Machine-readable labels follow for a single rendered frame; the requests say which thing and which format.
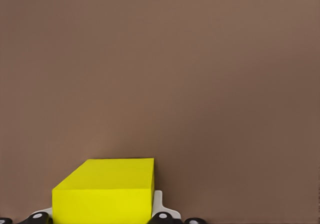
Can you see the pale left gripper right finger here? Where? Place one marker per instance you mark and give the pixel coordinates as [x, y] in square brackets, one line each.
[162, 216]

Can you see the pale left gripper left finger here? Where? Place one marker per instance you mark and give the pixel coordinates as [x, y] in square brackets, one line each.
[37, 218]

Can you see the yellow drawer cabinet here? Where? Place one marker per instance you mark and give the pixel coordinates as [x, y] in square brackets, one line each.
[105, 199]

